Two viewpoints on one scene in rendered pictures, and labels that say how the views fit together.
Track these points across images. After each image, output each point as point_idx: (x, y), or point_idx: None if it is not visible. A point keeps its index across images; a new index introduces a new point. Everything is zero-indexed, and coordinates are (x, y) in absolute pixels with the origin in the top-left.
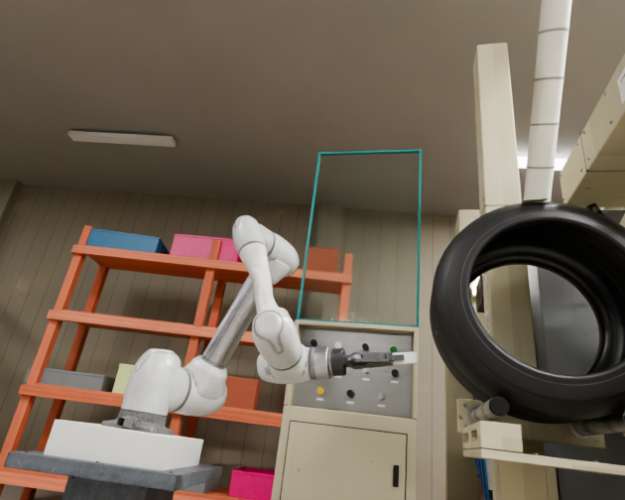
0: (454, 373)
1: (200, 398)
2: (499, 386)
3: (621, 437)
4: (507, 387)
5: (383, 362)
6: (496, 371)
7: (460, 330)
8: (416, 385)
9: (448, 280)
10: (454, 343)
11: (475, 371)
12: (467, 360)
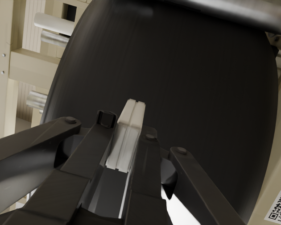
0: (208, 83)
1: None
2: (100, 2)
3: None
4: (98, 0)
5: (86, 134)
6: (79, 20)
7: (47, 98)
8: None
9: (27, 195)
10: (67, 87)
11: (90, 30)
12: (79, 50)
